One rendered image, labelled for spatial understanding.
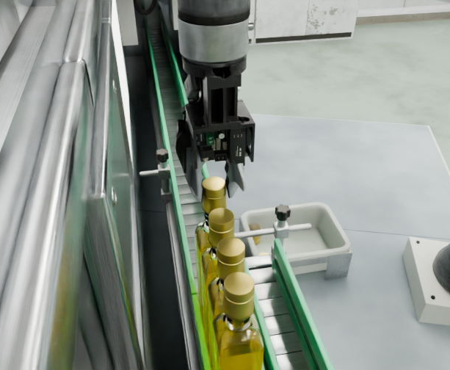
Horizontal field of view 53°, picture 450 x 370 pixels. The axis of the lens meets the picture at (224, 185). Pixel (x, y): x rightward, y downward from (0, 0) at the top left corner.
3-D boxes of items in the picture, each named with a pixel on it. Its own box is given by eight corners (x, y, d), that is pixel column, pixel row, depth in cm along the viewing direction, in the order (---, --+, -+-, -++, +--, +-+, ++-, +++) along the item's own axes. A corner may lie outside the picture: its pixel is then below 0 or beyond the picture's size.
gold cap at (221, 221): (207, 232, 63) (206, 208, 60) (232, 230, 63) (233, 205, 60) (210, 250, 60) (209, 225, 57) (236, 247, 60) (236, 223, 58)
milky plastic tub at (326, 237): (238, 237, 114) (238, 211, 109) (321, 226, 118) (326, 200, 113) (254, 290, 101) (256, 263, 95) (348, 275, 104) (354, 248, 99)
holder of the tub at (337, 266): (217, 241, 114) (217, 218, 109) (321, 227, 118) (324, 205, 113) (231, 294, 100) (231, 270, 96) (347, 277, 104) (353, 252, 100)
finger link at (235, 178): (236, 218, 60) (225, 163, 54) (226, 191, 65) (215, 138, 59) (258, 212, 60) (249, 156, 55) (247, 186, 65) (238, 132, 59)
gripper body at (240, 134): (192, 174, 52) (186, 76, 45) (182, 137, 59) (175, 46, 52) (255, 166, 53) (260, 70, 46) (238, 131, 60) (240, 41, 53)
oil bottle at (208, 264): (202, 331, 77) (198, 241, 65) (235, 326, 78) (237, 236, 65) (208, 360, 73) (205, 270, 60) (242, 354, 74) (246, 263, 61)
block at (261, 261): (233, 279, 95) (233, 255, 91) (276, 272, 97) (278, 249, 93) (236, 292, 92) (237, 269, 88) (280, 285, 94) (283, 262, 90)
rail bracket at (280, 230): (225, 258, 91) (225, 210, 83) (304, 246, 93) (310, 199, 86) (227, 268, 88) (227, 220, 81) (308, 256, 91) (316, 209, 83)
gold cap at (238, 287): (220, 298, 53) (220, 273, 51) (249, 294, 54) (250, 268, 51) (226, 323, 51) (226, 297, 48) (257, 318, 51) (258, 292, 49)
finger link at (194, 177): (184, 223, 59) (192, 164, 53) (178, 195, 63) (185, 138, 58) (208, 222, 59) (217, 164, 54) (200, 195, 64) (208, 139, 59)
